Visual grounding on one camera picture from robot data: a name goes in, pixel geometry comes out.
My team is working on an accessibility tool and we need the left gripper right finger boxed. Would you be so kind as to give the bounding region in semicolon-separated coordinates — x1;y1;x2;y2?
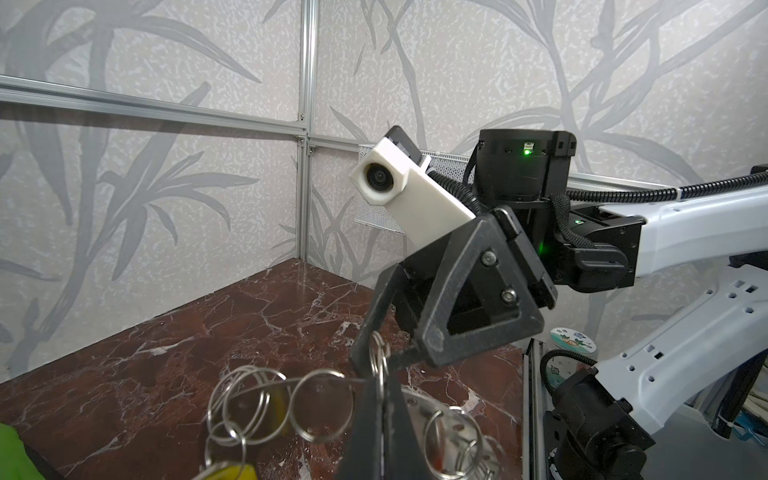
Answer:
383;379;432;480

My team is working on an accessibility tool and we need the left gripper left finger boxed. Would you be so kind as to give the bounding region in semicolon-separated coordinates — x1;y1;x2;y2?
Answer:
335;377;383;480

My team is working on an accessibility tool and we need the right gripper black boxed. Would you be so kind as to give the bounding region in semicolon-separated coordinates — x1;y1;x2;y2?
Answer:
350;206;557;377

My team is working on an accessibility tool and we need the large metal key ring plate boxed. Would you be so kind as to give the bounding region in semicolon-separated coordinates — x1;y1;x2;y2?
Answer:
197;331;505;480

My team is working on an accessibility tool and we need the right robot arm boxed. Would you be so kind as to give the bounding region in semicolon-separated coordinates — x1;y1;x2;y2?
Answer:
337;127;767;479

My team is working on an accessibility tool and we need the key with yellow tag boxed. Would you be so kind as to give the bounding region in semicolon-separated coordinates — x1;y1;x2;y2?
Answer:
193;461;258;480

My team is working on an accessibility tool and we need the green black garden glove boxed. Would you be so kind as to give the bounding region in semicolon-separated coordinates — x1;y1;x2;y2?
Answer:
1;424;45;480

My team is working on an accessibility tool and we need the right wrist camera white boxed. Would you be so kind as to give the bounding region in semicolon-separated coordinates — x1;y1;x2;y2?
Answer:
349;124;478;252

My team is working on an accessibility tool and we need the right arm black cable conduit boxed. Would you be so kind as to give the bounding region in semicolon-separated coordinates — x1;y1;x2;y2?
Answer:
427;169;768;211

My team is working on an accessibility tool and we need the aluminium frame back crossbar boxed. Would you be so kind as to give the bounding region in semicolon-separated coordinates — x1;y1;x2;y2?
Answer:
1;75;306;137

